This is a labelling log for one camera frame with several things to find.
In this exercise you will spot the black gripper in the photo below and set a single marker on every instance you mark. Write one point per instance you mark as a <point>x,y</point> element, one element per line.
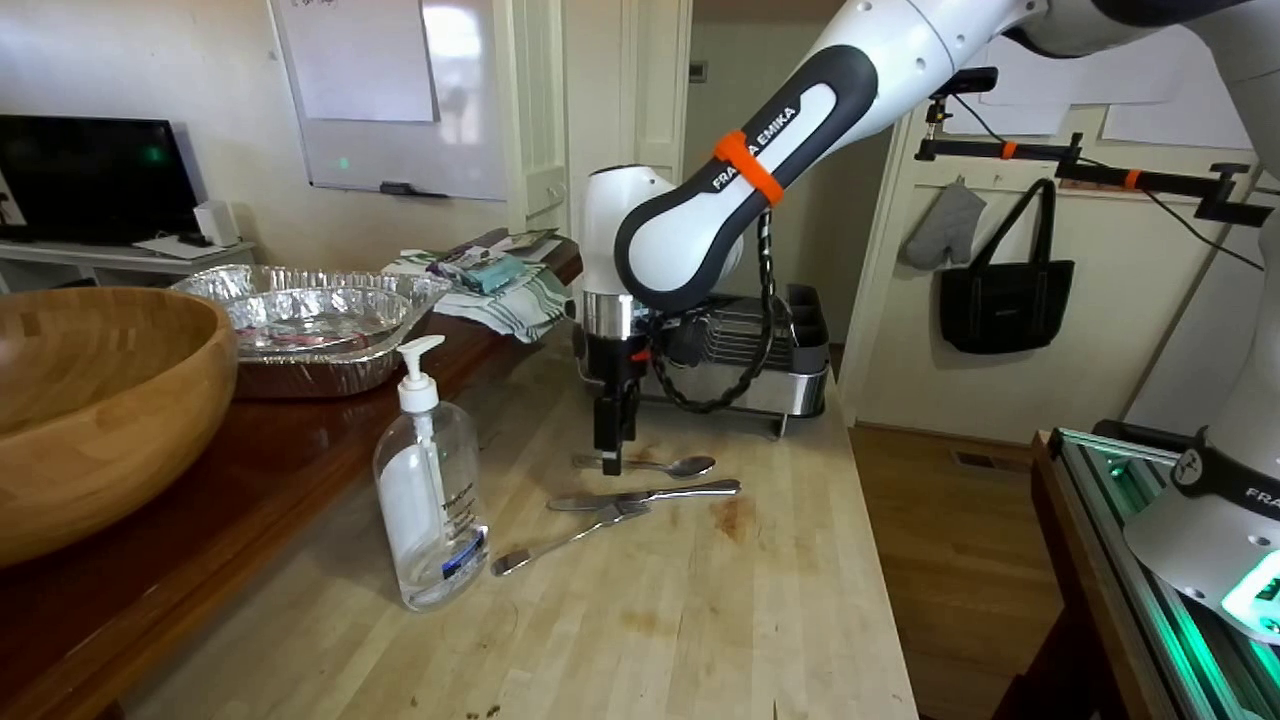
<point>613,365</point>

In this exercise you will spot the silver spoon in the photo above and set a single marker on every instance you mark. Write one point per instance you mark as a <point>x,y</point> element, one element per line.
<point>695,464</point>

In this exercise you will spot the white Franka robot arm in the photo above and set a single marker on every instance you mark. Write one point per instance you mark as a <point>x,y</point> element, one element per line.
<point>801,120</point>

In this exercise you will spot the black cutlery holder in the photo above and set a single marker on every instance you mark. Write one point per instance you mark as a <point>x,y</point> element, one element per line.
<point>806,323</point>

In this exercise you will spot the silver table knife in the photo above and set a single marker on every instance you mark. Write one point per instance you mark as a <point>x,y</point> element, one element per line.
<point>695,492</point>

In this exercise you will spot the silver fork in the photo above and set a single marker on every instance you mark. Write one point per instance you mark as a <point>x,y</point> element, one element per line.
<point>546,547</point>

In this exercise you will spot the striped folded kitchen towels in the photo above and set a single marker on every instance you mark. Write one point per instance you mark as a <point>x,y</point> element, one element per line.
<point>513,311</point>

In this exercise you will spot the clear hand sanitizer pump bottle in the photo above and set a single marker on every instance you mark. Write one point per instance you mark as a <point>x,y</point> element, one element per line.
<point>427,505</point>

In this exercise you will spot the grey metal dish rack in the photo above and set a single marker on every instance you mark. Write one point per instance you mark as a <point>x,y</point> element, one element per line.
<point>801,387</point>

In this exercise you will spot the teal folded cloth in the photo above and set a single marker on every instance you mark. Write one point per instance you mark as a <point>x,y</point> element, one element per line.
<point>489,279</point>

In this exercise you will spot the black whiteboard marker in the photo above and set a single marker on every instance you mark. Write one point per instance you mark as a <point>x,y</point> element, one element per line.
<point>412,188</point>

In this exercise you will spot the aluminium foil tray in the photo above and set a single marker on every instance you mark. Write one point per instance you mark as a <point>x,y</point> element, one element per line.
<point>314,323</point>

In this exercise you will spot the white whiteboard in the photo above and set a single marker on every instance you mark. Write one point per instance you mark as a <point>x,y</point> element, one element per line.
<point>402,146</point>

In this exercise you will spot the grey oven mitt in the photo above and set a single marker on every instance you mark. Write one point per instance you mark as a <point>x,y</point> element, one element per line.
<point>946,225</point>

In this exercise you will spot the black tote bag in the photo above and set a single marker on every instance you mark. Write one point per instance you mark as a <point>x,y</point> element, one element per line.
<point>1004,300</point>

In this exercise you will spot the white paper on whiteboard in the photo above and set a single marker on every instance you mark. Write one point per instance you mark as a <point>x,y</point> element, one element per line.
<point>354,60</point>

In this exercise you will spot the aluminium robot mounting stand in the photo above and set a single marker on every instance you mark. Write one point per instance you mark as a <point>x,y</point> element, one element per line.
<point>1107,560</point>

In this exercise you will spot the large wooden bowl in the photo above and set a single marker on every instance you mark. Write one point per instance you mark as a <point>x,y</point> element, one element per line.
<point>92,424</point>

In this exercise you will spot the white desk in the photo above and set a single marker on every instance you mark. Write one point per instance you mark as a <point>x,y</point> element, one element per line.
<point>80,259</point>

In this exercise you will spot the black monitor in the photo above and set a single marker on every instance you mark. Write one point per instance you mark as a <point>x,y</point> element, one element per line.
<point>92,181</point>

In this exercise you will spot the black stereo camera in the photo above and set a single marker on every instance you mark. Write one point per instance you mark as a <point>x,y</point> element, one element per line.
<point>971,80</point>

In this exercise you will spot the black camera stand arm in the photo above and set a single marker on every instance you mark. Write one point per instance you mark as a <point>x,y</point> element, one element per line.
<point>1065,163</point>

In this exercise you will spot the white wall paper sheet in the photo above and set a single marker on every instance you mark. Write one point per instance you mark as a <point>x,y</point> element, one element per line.
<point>1045,100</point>
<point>1174,100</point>

